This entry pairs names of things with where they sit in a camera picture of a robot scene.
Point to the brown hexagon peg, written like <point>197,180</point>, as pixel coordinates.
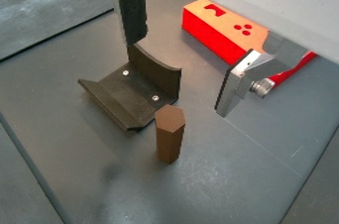
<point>170,123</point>

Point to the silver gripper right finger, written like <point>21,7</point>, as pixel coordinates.
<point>281,56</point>

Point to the black peg holder stand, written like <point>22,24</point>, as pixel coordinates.
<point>137,90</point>

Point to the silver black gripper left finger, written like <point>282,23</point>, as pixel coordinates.
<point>133,16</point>

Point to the red shape-sorting board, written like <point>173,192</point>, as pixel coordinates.
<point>228,33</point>

